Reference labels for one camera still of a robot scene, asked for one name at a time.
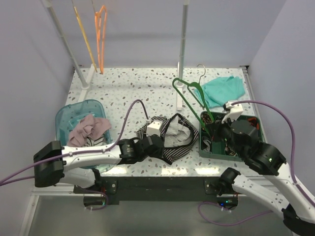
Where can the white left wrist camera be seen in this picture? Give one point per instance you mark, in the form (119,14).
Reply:
(154,128)

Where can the black white zigzag garment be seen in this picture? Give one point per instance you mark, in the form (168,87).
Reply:
(98,142)

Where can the mauve pink garment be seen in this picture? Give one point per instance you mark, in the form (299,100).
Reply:
(89,126)

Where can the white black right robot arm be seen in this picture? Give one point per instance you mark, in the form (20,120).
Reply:
(291,204)

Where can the green compartment tray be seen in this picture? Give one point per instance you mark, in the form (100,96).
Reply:
(212,147)

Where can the black cream floral rolled tie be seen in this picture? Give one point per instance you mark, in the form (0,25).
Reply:
(229,151)

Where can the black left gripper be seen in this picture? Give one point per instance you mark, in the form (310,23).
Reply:
(159,153)

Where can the yellow plastic hanger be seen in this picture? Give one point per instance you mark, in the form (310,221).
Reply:
(84,35)

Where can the teal folded cloth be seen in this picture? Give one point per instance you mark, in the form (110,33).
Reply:
(221,90)

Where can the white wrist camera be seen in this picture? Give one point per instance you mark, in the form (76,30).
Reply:
(232,111)
(154,128)

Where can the orange and navy rolled tie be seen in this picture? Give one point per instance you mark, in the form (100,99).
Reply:
(254,122)

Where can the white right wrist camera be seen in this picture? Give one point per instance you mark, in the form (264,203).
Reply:
(232,111)

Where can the black white striped tank top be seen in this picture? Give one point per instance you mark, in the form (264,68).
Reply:
(179,137)

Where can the green hanger with brass hook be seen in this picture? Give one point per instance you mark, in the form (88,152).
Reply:
(195,89)

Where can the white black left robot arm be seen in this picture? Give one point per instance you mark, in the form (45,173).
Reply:
(55,163)

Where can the orange plastic hanger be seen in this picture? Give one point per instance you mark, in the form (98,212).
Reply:
(100,19)

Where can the brown leopard rolled tie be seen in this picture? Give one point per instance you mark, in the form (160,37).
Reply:
(206,119)

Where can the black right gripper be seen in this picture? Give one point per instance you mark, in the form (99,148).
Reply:
(213,129)

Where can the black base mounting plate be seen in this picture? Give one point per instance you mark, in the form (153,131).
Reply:
(155,189)

